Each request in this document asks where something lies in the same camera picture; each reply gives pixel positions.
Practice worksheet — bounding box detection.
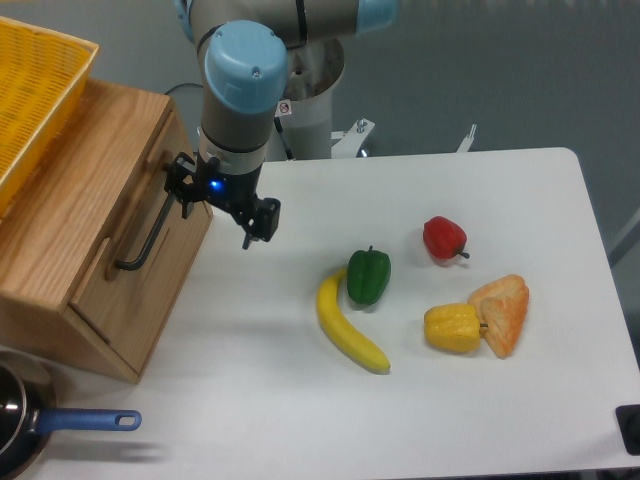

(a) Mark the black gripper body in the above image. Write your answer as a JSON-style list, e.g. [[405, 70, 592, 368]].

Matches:
[[164, 152, 261, 226]]

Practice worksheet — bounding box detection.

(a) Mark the wooden top drawer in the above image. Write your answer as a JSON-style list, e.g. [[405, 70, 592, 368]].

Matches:
[[70, 111, 213, 381]]

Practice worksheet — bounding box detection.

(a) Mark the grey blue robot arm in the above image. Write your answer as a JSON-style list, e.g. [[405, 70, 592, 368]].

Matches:
[[165, 1, 399, 245]]

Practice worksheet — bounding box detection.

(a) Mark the wooden drawer cabinet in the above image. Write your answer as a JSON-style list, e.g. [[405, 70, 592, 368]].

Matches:
[[1, 80, 213, 383]]

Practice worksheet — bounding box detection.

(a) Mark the green toy bell pepper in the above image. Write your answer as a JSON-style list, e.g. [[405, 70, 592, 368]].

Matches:
[[347, 246, 391, 306]]

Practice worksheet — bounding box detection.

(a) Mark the yellow toy banana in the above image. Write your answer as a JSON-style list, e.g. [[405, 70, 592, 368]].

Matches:
[[315, 267, 391, 375]]

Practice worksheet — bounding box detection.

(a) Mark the yellow plastic basket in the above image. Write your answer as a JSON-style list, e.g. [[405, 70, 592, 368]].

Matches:
[[1, 17, 100, 212]]

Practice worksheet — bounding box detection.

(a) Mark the red toy bell pepper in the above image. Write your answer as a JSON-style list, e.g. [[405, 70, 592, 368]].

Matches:
[[422, 216, 470, 261]]

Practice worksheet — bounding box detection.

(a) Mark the yellow toy bell pepper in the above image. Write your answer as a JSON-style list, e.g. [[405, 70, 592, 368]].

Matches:
[[423, 303, 483, 353]]

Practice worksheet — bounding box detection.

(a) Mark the orange toy croissant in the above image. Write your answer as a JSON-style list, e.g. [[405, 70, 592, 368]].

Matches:
[[468, 274, 529, 359]]

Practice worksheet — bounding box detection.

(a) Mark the black corner device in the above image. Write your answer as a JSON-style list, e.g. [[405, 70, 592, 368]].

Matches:
[[615, 404, 640, 456]]

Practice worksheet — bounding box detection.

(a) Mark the black cable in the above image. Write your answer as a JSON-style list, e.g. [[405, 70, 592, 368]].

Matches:
[[163, 82, 205, 97]]

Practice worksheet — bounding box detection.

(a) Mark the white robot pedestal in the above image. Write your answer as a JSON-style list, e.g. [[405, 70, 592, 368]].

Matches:
[[254, 37, 479, 162]]

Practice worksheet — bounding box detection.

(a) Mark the blue handled frying pan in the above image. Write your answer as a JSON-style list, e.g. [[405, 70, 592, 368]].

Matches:
[[1, 361, 142, 479]]

